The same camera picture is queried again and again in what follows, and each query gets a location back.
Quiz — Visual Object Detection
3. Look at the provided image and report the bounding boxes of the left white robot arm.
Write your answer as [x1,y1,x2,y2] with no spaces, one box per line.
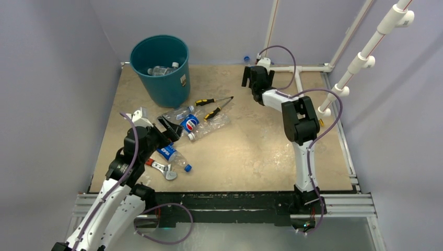
[52,114,181,250]

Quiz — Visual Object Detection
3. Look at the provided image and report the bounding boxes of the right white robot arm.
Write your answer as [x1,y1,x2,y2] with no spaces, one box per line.
[241,65,321,213]

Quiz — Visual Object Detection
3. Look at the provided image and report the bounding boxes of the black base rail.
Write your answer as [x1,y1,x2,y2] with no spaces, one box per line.
[133,191,317,232]

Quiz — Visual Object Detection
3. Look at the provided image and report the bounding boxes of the pepsi bottle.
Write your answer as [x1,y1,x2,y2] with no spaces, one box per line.
[243,56,251,67]
[180,114,200,141]
[156,144,192,173]

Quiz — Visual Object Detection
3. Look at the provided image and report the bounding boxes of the crushed clear bottle centre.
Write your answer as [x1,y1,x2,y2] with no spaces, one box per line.
[193,113,230,139]

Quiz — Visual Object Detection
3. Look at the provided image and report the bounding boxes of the yellow black pliers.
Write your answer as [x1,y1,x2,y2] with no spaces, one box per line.
[195,96,234,121]

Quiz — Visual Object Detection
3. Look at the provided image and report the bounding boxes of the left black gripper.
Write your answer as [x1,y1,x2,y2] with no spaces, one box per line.
[141,116,183,162]

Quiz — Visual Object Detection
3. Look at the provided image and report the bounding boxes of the long clear bottle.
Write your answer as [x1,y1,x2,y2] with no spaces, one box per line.
[172,62,180,70]

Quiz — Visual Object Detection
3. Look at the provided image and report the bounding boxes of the silver adjustable wrench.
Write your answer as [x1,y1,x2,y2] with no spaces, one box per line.
[145,158,177,181]

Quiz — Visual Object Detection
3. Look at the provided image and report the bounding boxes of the white PVC pipe frame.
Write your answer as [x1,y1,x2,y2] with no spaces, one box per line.
[271,1,414,119]

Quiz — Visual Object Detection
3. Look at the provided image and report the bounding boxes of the clear bottle by bin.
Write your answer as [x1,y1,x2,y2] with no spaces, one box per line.
[162,106,195,124]

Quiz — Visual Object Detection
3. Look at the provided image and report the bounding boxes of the white label crushed bottle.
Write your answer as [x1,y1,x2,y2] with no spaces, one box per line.
[147,66,176,76]

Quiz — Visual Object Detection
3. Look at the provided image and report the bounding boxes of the teal plastic bin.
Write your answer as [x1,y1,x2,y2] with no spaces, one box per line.
[130,35,191,108]

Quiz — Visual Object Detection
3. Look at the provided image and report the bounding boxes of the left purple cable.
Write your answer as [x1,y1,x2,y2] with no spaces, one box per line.
[71,111,194,251]

